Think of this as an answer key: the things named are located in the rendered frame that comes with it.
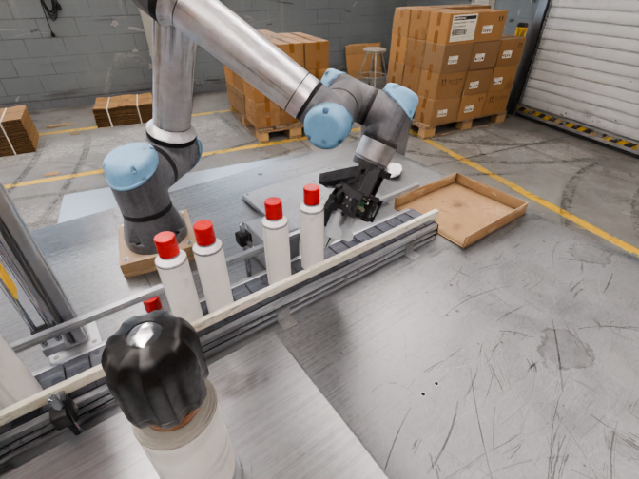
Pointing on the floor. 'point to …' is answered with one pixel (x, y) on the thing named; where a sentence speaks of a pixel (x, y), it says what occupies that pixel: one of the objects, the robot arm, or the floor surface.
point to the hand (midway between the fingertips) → (325, 239)
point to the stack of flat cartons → (17, 131)
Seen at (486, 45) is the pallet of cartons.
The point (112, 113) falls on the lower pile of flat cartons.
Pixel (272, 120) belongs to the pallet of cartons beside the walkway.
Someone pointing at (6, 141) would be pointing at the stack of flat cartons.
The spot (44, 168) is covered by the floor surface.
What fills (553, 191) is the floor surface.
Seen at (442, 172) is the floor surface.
